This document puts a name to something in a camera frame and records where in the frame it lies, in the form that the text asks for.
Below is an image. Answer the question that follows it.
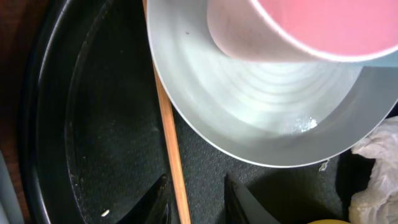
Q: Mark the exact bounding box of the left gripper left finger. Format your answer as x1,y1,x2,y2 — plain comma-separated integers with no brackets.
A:
118,174,172,224

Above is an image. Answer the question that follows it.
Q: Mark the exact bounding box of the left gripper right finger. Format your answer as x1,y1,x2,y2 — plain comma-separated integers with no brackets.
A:
224,174,280,224

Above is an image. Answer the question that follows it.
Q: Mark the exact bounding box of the yellow plastic bowl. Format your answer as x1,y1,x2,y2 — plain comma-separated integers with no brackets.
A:
308,219,351,224

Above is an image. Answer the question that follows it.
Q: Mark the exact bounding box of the white paper napkin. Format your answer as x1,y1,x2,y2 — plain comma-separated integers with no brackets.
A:
349,116,398,224

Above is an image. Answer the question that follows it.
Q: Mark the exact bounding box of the pink plastic cup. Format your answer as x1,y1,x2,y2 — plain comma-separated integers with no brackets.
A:
206,0,397,63

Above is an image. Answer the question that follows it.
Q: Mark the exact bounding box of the grey plastic dishwasher rack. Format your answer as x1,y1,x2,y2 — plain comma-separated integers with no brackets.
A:
0,154,25,224

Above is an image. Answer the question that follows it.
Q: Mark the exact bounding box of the round black serving tray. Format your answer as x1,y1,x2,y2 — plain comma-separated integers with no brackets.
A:
18,0,398,224

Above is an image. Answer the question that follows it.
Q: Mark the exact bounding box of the grey round plate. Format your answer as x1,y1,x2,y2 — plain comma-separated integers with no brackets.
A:
146,0,397,167

